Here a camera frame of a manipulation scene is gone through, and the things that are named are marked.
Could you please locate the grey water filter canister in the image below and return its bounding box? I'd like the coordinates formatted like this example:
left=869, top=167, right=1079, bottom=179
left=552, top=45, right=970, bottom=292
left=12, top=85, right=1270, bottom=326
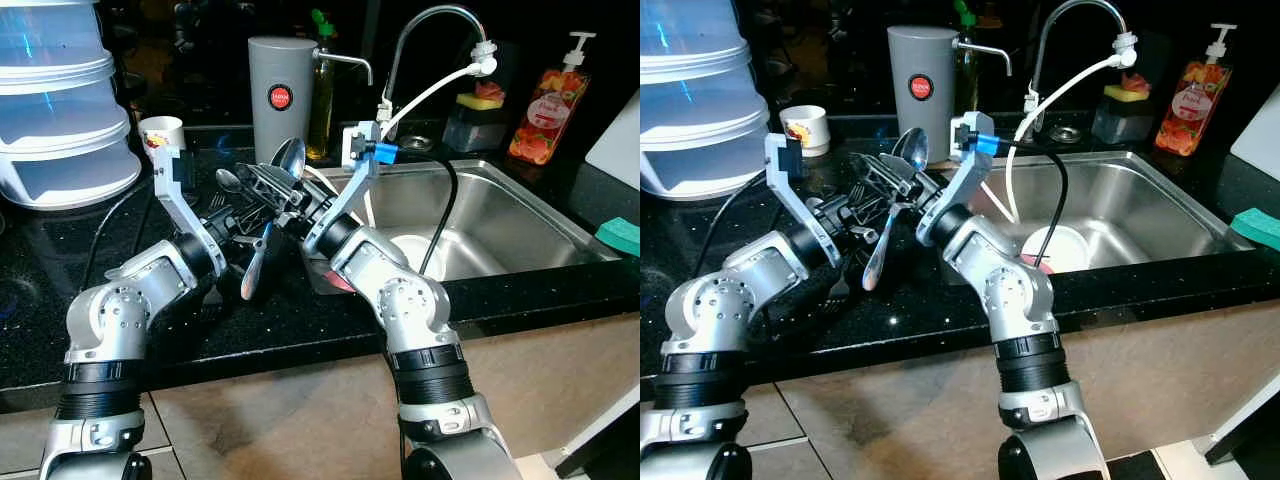
left=887, top=26, right=959, bottom=158
left=247, top=36, right=318, bottom=166

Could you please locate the yellow oil bottle green cap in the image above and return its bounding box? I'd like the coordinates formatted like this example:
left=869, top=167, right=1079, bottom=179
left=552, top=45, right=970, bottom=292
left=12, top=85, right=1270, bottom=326
left=950, top=0, right=979, bottom=116
left=308, top=10, right=336, bottom=159

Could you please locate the small white printed cup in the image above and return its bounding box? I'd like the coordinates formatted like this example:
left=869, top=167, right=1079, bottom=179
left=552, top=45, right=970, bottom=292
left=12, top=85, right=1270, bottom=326
left=138, top=115, right=186, bottom=161
left=780, top=105, right=829, bottom=158

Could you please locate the chrome filter tap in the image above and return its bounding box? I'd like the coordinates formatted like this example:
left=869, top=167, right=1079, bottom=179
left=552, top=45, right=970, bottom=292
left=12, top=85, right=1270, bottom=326
left=955, top=40, right=1013, bottom=78
left=315, top=52, right=374, bottom=86

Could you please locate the chrome gooseneck faucet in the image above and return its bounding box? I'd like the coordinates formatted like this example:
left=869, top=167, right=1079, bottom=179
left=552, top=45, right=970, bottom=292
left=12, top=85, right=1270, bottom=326
left=380, top=5, right=491, bottom=131
left=1025, top=0, right=1131, bottom=116

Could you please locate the white tiered plastic container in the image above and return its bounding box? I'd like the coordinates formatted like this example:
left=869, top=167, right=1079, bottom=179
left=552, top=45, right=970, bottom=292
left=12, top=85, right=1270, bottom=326
left=0, top=0, right=143, bottom=211
left=640, top=0, right=776, bottom=201

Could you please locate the dark clear sponge holder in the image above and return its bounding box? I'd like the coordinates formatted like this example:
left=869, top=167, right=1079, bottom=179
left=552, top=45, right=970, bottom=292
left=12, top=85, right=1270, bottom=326
left=443, top=100, right=511, bottom=153
left=1090, top=92, right=1154, bottom=144

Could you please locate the green sponge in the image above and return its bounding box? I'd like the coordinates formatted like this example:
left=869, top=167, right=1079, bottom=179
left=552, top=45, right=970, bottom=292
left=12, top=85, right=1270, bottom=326
left=595, top=217, right=641, bottom=256
left=1230, top=207, right=1280, bottom=251

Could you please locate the stainless steel sink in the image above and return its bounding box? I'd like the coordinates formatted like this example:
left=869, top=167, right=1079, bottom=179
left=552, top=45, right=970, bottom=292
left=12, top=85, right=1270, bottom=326
left=300, top=158, right=621, bottom=296
left=940, top=150, right=1256, bottom=286

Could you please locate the white board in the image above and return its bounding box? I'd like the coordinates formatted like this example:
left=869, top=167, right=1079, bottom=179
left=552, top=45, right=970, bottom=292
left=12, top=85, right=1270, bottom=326
left=585, top=85, right=641, bottom=176
left=1230, top=85, right=1280, bottom=156

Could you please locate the peach soap pump bottle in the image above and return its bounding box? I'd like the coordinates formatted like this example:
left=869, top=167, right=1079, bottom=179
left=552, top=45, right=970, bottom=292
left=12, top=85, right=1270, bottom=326
left=1155, top=23, right=1238, bottom=158
left=508, top=32, right=598, bottom=166

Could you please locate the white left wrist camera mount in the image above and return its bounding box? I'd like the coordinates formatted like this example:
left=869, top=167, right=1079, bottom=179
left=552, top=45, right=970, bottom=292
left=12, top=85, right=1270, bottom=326
left=152, top=143, right=227, bottom=277
left=765, top=133, right=843, bottom=269

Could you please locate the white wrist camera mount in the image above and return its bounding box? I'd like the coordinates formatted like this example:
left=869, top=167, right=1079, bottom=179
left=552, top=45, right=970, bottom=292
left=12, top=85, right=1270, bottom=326
left=152, top=143, right=227, bottom=277
left=300, top=122, right=399, bottom=256
left=765, top=133, right=843, bottom=269
left=915, top=112, right=999, bottom=246

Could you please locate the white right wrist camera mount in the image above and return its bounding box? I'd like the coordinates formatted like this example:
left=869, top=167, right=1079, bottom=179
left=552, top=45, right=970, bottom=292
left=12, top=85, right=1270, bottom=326
left=300, top=122, right=399, bottom=256
left=915, top=112, right=999, bottom=246

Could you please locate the white water hose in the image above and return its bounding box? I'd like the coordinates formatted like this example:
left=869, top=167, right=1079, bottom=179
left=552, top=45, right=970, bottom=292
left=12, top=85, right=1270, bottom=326
left=355, top=60, right=499, bottom=231
left=1005, top=50, right=1139, bottom=226

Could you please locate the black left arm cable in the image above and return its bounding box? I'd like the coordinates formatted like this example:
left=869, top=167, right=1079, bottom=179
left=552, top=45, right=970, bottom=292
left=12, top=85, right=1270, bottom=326
left=690, top=175, right=773, bottom=281
left=78, top=183, right=161, bottom=291

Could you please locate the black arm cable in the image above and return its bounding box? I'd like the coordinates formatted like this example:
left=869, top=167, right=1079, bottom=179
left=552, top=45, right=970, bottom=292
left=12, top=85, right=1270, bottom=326
left=392, top=145, right=461, bottom=278
left=998, top=138, right=1071, bottom=266
left=78, top=183, right=161, bottom=291
left=690, top=175, right=773, bottom=281

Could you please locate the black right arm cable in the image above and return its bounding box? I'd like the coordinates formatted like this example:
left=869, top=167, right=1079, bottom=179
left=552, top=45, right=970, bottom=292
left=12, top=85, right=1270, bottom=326
left=392, top=145, right=461, bottom=278
left=998, top=138, right=1071, bottom=266

